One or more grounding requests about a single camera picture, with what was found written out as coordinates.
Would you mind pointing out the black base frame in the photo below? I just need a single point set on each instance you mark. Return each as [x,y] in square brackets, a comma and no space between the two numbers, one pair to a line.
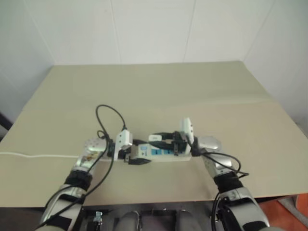
[154,214]

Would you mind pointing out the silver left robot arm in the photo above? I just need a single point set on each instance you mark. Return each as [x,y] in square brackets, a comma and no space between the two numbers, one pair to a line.
[79,163]

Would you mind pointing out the small metal clip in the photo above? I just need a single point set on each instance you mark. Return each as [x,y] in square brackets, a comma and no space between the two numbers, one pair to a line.
[98,217]

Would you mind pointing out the grey object on floor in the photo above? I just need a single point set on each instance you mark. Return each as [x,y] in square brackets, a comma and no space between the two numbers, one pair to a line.
[291,204]

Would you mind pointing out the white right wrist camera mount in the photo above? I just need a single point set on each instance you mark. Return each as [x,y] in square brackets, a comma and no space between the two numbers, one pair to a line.
[185,127]

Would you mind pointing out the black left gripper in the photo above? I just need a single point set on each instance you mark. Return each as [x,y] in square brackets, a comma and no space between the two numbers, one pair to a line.
[130,154]

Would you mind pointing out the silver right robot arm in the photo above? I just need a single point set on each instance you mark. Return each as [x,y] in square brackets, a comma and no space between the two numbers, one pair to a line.
[216,166]

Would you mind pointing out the white charger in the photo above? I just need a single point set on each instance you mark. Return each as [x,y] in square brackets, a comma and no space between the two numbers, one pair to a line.
[155,137]

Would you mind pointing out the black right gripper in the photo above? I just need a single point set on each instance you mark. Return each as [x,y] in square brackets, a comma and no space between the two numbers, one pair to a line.
[180,145]

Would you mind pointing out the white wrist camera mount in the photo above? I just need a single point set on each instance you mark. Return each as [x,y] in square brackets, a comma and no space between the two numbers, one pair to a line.
[185,127]
[123,140]

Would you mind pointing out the white and blue power strip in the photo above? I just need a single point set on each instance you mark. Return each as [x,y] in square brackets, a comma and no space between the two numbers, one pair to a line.
[158,154]

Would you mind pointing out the grey rounded shape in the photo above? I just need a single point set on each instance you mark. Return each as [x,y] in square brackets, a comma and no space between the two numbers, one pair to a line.
[130,221]

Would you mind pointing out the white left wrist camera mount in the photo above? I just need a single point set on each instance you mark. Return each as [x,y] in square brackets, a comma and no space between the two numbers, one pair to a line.
[123,140]

